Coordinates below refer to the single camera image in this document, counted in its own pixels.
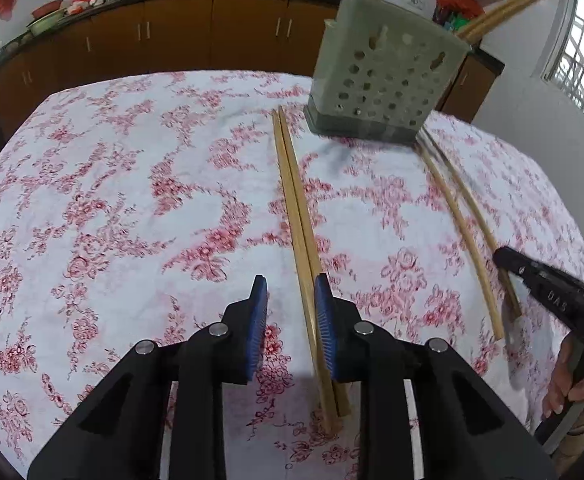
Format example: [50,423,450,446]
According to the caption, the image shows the green perforated chopstick holder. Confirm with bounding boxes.
[304,0,473,147]

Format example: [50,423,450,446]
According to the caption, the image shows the barred window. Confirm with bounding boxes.
[537,0,584,136]

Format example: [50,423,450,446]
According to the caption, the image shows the red bag over bottles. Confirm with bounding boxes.
[434,0,485,18]

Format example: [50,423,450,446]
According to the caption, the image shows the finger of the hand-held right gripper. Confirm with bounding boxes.
[493,246,553,302]

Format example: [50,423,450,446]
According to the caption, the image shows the brown base cabinets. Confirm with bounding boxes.
[0,0,505,133]

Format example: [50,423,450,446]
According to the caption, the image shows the person's right hand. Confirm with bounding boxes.
[543,336,584,420]

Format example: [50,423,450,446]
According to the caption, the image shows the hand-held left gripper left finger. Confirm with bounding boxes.
[27,274,273,480]

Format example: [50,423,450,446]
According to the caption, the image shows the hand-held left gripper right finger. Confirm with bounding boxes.
[313,272,558,480]

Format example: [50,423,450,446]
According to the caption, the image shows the pink floral tablecloth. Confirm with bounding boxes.
[0,71,584,480]

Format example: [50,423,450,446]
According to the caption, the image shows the red basin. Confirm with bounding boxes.
[31,0,65,18]

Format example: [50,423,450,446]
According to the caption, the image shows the green basin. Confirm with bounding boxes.
[26,12,68,36]

